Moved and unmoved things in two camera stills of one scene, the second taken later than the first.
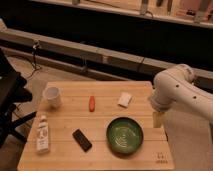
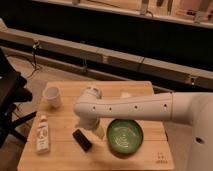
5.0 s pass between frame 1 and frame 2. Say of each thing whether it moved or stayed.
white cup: stayed
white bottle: stayed
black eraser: stayed
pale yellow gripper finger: moved
